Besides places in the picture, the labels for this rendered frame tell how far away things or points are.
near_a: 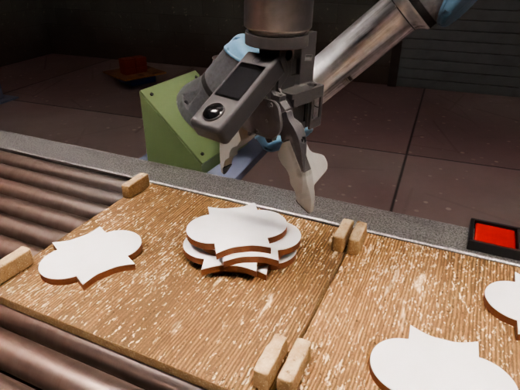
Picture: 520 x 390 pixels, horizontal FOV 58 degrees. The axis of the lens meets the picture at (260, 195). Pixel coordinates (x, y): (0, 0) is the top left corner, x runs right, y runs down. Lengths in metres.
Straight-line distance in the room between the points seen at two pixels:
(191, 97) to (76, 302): 0.62
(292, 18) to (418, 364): 0.38
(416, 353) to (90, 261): 0.44
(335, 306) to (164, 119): 0.64
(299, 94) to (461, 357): 0.34
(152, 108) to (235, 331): 0.65
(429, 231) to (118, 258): 0.50
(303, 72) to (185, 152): 0.56
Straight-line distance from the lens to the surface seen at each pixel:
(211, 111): 0.49
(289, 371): 0.50
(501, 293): 0.68
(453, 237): 0.83
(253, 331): 0.57
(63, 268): 0.70
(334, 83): 0.96
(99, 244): 0.73
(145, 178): 0.88
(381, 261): 0.70
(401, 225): 0.83
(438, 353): 0.57
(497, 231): 0.85
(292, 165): 0.54
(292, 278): 0.65
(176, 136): 1.08
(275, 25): 0.51
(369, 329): 0.59
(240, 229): 0.66
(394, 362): 0.54
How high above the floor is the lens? 1.34
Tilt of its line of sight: 28 degrees down
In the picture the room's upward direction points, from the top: straight up
